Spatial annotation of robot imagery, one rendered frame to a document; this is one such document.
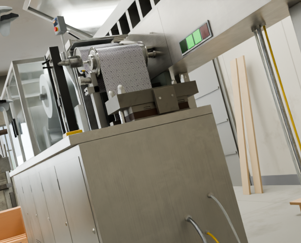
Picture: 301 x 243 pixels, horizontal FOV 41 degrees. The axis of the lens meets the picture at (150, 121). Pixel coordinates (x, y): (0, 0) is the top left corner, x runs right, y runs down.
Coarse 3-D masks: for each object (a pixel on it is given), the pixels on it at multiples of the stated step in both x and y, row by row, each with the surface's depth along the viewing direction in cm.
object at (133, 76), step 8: (128, 64) 193; (136, 64) 195; (144, 64) 197; (104, 72) 188; (112, 72) 189; (120, 72) 191; (128, 72) 193; (136, 72) 194; (144, 72) 196; (104, 80) 187; (112, 80) 189; (120, 80) 190; (128, 80) 192; (136, 80) 194; (144, 80) 195; (112, 88) 188; (128, 88) 191; (136, 88) 193; (144, 88) 195
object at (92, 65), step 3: (87, 57) 194; (90, 57) 190; (93, 57) 190; (87, 60) 195; (90, 60) 191; (93, 60) 189; (90, 63) 192; (93, 63) 189; (90, 66) 193; (93, 66) 190; (90, 69) 193; (93, 69) 192
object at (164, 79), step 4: (164, 72) 203; (168, 72) 204; (156, 76) 210; (160, 76) 207; (164, 76) 203; (168, 76) 204; (152, 80) 215; (156, 80) 211; (160, 80) 207; (164, 80) 203; (168, 80) 203; (164, 84) 204; (168, 84) 203
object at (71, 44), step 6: (108, 36) 225; (114, 36) 226; (120, 36) 228; (126, 36) 230; (72, 42) 216; (78, 42) 217; (84, 42) 220; (90, 42) 223; (96, 42) 226; (102, 42) 228; (108, 42) 231; (66, 48) 222
